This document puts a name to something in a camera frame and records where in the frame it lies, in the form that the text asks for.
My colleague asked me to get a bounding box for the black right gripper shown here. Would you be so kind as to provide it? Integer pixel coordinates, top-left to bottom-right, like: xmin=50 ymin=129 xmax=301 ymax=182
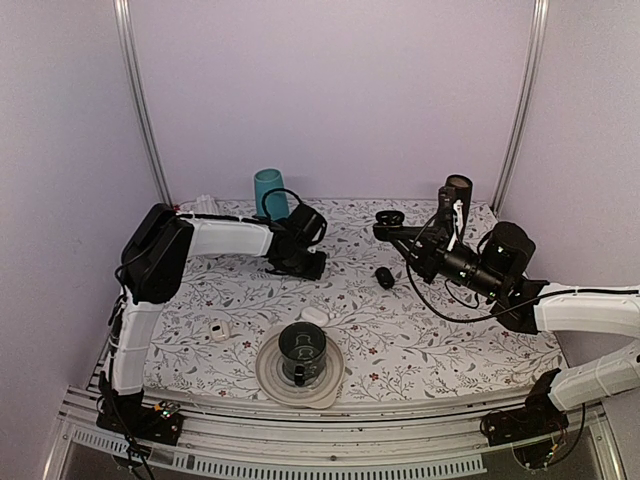
xmin=391 ymin=225 xmax=505 ymax=300

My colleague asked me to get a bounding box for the black oval charging case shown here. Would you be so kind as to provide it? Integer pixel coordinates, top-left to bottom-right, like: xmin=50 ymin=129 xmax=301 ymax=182
xmin=373 ymin=210 xmax=405 ymax=241

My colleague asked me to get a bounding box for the small black earbud case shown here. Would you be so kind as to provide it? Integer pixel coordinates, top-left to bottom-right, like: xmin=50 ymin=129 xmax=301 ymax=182
xmin=375 ymin=267 xmax=395 ymax=290

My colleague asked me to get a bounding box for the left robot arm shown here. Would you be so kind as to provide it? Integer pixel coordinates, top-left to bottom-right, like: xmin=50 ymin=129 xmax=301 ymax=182
xmin=100 ymin=203 xmax=327 ymax=434

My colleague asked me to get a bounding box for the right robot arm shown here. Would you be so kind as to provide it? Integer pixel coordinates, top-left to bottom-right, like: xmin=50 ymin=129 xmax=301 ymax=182
xmin=373 ymin=212 xmax=639 ymax=436

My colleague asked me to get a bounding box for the white open charging case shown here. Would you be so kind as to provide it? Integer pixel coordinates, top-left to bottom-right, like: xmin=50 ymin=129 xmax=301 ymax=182
xmin=300 ymin=306 xmax=330 ymax=327

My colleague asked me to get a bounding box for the small white earbud case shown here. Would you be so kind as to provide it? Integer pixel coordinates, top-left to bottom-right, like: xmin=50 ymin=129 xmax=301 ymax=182
xmin=209 ymin=322 xmax=230 ymax=342

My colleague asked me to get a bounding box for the dark brown tall cup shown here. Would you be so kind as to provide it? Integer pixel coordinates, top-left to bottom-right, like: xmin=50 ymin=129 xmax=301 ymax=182
xmin=445 ymin=174 xmax=473 ymax=241

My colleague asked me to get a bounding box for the teal cup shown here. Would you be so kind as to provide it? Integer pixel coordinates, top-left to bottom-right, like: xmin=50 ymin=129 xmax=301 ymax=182
xmin=254 ymin=168 xmax=290 ymax=220

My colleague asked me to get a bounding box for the dark glass mug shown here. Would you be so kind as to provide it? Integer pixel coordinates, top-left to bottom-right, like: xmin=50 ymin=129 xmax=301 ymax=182
xmin=278 ymin=322 xmax=327 ymax=387

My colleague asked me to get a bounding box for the floral table cloth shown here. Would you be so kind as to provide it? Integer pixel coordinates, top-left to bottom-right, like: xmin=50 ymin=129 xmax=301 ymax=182
xmin=143 ymin=200 xmax=565 ymax=403

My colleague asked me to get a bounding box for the clear plastic cup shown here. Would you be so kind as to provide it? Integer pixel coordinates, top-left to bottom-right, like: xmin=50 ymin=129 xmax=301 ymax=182
xmin=193 ymin=195 xmax=219 ymax=215

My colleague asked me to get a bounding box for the beige round plate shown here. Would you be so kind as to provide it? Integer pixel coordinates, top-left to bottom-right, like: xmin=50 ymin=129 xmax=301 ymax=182
xmin=255 ymin=322 xmax=345 ymax=410

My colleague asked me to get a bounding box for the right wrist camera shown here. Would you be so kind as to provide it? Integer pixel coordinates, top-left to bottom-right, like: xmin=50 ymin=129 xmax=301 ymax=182
xmin=438 ymin=186 xmax=460 ymax=252

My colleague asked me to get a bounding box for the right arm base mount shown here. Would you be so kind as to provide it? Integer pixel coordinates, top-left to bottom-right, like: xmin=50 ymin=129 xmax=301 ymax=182
xmin=479 ymin=406 xmax=569 ymax=446

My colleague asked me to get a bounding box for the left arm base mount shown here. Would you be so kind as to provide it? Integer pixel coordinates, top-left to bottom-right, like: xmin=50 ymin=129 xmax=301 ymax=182
xmin=96 ymin=404 xmax=185 ymax=446

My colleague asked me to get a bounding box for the right aluminium frame post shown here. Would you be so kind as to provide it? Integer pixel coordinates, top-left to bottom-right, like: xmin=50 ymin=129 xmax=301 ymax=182
xmin=490 ymin=0 xmax=550 ymax=217

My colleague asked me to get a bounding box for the aluminium frame post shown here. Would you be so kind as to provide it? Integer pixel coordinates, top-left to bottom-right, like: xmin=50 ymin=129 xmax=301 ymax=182
xmin=113 ymin=0 xmax=172 ymax=204
xmin=490 ymin=0 xmax=550 ymax=217

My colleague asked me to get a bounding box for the left aluminium frame post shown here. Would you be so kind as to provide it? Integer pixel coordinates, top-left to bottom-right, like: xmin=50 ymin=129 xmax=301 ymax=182
xmin=113 ymin=0 xmax=172 ymax=204

